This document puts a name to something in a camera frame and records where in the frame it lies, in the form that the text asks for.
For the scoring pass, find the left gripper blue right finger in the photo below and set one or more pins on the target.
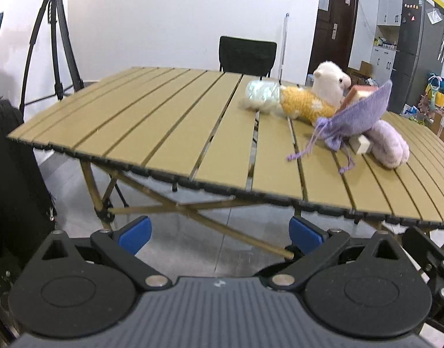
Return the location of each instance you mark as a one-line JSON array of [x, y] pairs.
[[320, 249]]

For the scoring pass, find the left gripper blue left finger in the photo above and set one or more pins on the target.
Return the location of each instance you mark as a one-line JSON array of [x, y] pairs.
[[118, 249]]

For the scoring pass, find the lilac plush towel roll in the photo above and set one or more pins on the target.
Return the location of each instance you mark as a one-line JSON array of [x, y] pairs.
[[388, 146]]

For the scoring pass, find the purple linen drawstring bag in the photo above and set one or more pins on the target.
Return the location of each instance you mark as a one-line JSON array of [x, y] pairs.
[[351, 121]]

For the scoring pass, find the black suitcase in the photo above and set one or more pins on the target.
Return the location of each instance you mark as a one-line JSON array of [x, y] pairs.
[[27, 209]]

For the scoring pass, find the white foam wedge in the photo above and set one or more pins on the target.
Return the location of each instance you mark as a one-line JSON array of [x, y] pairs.
[[360, 144]]

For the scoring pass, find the folding camping table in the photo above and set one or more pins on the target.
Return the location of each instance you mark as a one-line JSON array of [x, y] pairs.
[[158, 140]]

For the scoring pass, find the large cardboard box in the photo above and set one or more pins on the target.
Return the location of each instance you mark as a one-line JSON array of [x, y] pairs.
[[436, 124]]

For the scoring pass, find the alpaca plush toy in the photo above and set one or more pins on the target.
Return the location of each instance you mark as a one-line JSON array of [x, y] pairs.
[[322, 99]]

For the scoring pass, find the green snack bag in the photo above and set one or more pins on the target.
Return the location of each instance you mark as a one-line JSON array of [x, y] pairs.
[[413, 113]]

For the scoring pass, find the pink cream sponge cake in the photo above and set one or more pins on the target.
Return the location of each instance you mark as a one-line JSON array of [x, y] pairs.
[[356, 93]]

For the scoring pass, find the iridescent white plastic bag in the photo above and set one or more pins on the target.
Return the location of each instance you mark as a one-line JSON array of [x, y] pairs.
[[262, 96]]

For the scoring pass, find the black folding chair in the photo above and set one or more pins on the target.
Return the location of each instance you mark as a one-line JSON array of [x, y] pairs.
[[246, 56]]

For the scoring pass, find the white cabinet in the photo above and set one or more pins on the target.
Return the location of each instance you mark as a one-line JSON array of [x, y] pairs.
[[386, 37]]

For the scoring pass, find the dark brown door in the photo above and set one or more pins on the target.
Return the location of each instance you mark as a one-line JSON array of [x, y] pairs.
[[334, 33]]

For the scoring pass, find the grey refrigerator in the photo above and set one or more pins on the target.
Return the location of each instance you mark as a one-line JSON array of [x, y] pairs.
[[418, 52]]

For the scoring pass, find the white mop pole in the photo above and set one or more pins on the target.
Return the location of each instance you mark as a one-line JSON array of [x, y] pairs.
[[283, 47]]

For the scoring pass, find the black camera tripod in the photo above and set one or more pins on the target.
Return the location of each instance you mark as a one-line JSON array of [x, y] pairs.
[[54, 11]]

